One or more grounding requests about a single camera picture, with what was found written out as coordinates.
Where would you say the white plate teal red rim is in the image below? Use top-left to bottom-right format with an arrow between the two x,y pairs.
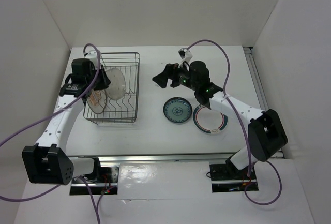
192,105 -> 228,135

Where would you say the clear glass plate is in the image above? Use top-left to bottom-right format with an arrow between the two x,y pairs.
105,68 -> 126,100

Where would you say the aluminium rail frame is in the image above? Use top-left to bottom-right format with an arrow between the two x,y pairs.
62,46 -> 285,162

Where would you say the grey wire dish rack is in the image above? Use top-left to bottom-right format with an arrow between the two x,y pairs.
83,52 -> 140,124

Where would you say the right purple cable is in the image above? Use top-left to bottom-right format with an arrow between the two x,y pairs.
187,39 -> 282,206

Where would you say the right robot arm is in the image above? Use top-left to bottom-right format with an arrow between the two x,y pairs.
152,61 -> 288,178

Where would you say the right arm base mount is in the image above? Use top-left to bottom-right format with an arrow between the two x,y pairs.
206,158 -> 259,193

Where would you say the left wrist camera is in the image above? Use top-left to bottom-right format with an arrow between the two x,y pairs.
84,50 -> 98,67

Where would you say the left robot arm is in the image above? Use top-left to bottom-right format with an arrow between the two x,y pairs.
22,58 -> 110,185

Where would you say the orange sunburst plate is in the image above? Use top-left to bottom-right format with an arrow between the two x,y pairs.
87,90 -> 107,114

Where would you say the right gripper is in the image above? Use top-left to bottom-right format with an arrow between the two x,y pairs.
153,61 -> 199,91

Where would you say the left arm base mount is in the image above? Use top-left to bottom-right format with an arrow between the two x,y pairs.
69,157 -> 119,196

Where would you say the blue floral plate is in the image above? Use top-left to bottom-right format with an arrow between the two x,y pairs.
163,97 -> 193,124

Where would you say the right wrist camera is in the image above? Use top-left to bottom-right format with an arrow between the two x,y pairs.
178,48 -> 193,68

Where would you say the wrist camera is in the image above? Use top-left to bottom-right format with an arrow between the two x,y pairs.
178,48 -> 193,68
84,50 -> 98,67

